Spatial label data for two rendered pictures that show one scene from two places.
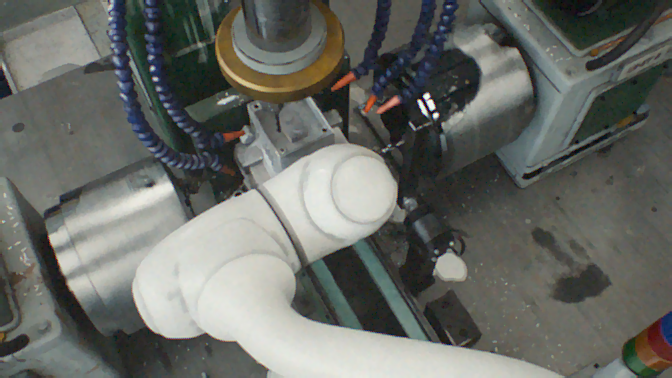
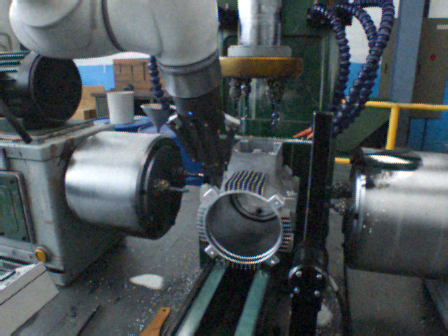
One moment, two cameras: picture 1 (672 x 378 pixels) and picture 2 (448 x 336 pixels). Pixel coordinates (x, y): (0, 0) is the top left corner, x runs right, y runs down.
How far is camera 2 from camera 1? 0.82 m
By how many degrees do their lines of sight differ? 54
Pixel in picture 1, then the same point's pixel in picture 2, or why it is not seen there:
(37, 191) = not seen: hidden behind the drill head
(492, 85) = (429, 174)
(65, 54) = not seen: hidden behind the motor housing
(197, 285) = not seen: outside the picture
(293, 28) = (257, 24)
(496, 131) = (424, 220)
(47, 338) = (35, 146)
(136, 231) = (121, 141)
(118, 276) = (92, 155)
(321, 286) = (203, 285)
